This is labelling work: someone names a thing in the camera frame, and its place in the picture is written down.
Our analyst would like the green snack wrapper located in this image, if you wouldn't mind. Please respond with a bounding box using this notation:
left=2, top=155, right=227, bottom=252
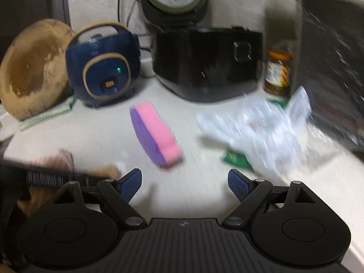
left=222, top=99, right=288, bottom=170

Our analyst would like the clear plastic bag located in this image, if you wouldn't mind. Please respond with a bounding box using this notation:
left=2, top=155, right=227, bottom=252
left=196, top=86, right=312, bottom=179

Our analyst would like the pink purple sponge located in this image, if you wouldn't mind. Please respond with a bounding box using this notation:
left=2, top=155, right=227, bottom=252
left=130, top=102, right=183, bottom=167

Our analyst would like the person's hand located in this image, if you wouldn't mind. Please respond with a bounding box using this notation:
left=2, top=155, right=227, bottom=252
left=17, top=148, right=126, bottom=216

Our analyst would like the green white knitted cloth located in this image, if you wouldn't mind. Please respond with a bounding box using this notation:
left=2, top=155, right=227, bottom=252
left=18, top=96, right=77, bottom=131

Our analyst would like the round wooden cutting board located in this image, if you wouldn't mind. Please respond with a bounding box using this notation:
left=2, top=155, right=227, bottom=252
left=1, top=18, right=74, bottom=121

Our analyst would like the glass jar orange lid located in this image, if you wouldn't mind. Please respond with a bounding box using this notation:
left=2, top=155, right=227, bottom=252
left=263, top=49, right=293, bottom=97

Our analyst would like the black rice cooker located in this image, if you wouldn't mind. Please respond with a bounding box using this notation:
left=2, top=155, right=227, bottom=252
left=139, top=0, right=263, bottom=102

